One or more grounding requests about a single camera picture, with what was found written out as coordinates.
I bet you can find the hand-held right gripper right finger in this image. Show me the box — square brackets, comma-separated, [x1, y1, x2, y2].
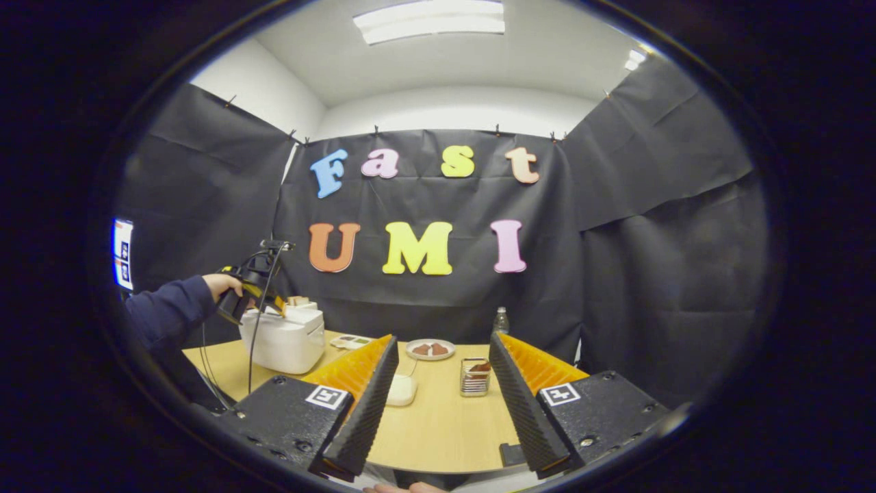
[489, 331, 671, 479]

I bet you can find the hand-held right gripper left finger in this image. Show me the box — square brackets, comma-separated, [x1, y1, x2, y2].
[218, 334, 400, 480]

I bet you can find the white rice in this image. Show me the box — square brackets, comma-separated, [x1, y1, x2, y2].
[387, 373, 418, 407]

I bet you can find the white rice cooker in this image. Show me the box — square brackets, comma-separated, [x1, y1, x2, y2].
[238, 306, 326, 375]

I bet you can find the metal wire chopstick holder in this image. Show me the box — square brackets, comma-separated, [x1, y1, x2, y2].
[459, 357, 491, 398]

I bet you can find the white round plate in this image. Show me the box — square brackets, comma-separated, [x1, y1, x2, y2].
[405, 339, 456, 362]

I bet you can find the black backdrop cloth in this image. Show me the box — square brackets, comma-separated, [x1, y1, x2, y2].
[116, 55, 767, 412]

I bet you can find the white blue-edged panel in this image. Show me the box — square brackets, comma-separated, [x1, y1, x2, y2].
[112, 218, 135, 292]

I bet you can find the long ceiling light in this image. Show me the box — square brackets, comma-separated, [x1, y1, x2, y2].
[352, 0, 506, 46]

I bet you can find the black cable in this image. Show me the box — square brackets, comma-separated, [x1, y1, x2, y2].
[201, 243, 288, 412]

